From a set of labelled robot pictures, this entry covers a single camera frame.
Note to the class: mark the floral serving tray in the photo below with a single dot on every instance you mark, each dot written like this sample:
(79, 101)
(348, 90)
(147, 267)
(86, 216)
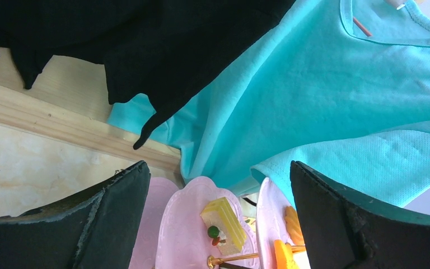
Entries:
(250, 221)

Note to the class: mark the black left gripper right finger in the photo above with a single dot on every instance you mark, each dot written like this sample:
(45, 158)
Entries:
(345, 228)

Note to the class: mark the teal hanging shirt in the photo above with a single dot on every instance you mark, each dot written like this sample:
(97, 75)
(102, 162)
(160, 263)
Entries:
(315, 89)

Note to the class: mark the wooden clothes rack frame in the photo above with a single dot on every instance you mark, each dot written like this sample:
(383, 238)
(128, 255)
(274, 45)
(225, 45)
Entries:
(68, 102)

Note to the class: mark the orange macaron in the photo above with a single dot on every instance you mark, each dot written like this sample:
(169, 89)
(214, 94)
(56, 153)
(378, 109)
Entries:
(293, 227)

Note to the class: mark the pink three-tier cake stand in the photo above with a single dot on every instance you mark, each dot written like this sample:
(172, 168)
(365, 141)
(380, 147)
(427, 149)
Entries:
(173, 235)

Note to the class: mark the orange croissant pastry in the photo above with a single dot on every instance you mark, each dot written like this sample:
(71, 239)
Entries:
(284, 255)

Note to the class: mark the yellow cake square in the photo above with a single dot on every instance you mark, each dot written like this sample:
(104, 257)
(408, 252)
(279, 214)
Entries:
(223, 227)

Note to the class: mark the black hanging shirt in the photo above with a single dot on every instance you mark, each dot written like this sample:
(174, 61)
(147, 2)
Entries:
(167, 50)

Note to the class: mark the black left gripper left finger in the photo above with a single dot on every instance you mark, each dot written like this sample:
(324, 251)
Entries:
(93, 228)

